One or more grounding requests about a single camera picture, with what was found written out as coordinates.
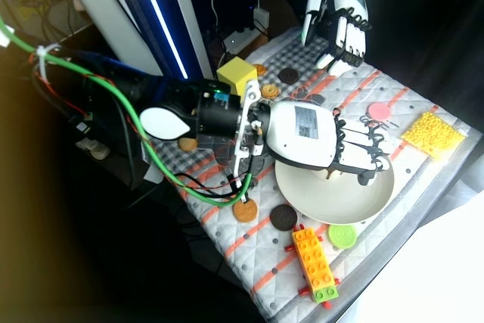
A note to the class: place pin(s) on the white power strip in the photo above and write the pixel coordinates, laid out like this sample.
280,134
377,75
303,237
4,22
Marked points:
240,41

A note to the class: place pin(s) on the yellow bumpy square pad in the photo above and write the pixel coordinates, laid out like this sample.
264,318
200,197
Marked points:
433,135

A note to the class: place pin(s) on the white plug adapter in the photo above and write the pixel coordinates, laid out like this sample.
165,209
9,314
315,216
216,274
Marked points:
261,17

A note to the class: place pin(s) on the black column with blue light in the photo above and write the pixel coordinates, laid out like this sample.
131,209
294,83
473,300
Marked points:
177,16

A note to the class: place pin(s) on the plain tan toy biscuit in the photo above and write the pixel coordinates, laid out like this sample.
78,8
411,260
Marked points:
188,144

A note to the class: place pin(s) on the toy chocolate drip cake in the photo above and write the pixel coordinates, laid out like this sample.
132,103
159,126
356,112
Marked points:
328,173

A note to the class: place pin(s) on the white pillar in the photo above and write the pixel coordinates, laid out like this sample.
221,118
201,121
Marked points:
106,9

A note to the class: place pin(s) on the grey quilt with bear print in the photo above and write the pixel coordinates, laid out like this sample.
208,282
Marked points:
246,262

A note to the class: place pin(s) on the tan round toy cookie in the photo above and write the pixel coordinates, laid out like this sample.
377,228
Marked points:
245,211

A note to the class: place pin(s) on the small orange toy cookie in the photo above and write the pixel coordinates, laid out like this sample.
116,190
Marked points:
260,69

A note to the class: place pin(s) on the orange and green brick train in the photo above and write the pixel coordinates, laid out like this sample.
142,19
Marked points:
315,264

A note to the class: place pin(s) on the pink round toy cookie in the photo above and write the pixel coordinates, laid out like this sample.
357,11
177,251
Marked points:
379,111

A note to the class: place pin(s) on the flower-shaped toy cookie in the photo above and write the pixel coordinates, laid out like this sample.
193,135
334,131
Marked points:
270,91

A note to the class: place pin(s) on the dark brown toy cookie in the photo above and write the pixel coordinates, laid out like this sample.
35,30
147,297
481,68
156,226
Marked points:
283,217
289,75

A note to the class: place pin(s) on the white round plate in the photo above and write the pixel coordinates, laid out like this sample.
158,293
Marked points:
340,205

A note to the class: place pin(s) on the yellow cube block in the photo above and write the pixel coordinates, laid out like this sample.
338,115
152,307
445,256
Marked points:
234,71

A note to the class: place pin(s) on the green round toy cookie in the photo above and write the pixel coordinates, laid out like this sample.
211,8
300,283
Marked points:
342,236

